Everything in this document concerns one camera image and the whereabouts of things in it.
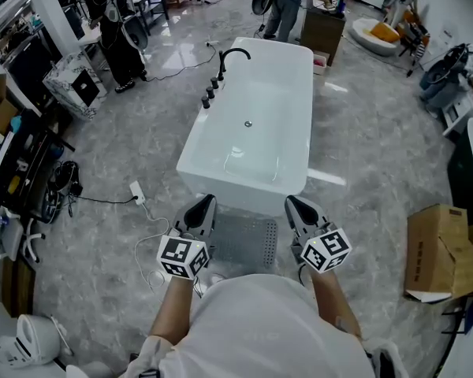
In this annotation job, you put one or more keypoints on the person's white shirt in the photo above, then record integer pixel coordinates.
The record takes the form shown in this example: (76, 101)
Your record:
(260, 329)

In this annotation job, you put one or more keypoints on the black bathtub faucet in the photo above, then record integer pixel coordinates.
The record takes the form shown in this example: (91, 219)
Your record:
(222, 67)

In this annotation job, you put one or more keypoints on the white beanbag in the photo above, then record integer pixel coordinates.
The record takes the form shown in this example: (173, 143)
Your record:
(362, 39)

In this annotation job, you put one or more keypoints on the white power strip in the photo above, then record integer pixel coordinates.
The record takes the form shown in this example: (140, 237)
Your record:
(137, 193)

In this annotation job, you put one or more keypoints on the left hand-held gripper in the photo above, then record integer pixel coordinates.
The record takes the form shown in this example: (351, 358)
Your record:
(179, 256)

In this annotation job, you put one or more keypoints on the white office chair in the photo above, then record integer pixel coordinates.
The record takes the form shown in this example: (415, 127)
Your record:
(10, 236)

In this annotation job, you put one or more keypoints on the black desk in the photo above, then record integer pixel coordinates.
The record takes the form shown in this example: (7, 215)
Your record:
(27, 164)

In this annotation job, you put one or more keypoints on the dark green panel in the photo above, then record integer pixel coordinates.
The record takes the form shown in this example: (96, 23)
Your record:
(467, 179)

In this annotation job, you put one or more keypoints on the orange cushion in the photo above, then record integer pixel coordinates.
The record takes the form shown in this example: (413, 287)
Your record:
(386, 32)

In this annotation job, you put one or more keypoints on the person's right forearm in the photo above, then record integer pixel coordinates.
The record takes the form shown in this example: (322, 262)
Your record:
(331, 305)

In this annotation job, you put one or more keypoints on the grey perforated bath mat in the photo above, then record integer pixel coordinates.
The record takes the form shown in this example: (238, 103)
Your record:
(244, 238)

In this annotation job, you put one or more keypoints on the person's left forearm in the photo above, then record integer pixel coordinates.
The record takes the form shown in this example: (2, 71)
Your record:
(173, 309)

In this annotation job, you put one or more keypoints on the black tub knob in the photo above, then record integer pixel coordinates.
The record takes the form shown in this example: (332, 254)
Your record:
(205, 102)
(210, 92)
(214, 83)

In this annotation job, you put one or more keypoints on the brown wooden cabinet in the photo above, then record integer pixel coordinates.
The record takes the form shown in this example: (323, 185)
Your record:
(321, 38)

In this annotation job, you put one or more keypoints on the white marble pattern cabinet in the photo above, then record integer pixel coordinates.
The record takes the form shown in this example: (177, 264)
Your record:
(69, 89)

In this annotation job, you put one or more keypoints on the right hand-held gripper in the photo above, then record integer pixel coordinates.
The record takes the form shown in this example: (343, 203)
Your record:
(325, 250)

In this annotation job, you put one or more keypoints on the white shelf unit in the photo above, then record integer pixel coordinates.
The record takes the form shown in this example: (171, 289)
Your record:
(465, 112)

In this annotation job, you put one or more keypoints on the white bathtub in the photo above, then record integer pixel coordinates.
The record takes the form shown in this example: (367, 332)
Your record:
(260, 132)

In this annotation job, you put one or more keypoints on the open cardboard box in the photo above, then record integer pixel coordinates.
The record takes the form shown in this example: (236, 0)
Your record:
(0, 120)

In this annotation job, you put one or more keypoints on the brown cardboard box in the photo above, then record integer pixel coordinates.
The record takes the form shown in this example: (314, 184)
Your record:
(437, 250)

